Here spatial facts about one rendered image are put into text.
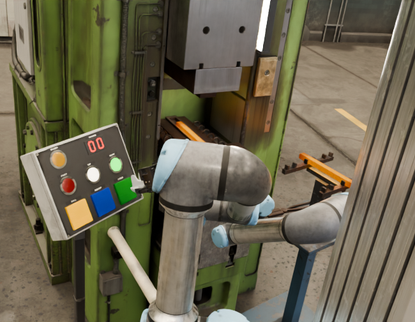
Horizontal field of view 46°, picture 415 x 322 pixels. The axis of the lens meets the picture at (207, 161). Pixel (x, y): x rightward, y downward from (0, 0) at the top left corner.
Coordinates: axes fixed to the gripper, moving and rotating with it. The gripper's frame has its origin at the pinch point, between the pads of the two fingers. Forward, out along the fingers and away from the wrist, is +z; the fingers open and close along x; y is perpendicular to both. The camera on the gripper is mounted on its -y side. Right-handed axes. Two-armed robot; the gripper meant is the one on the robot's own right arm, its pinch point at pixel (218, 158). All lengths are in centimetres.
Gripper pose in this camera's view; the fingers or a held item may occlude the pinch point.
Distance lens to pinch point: 197.5
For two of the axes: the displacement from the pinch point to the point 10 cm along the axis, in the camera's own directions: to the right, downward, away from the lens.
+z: -4.8, -4.5, 7.5
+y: -1.1, 8.8, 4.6
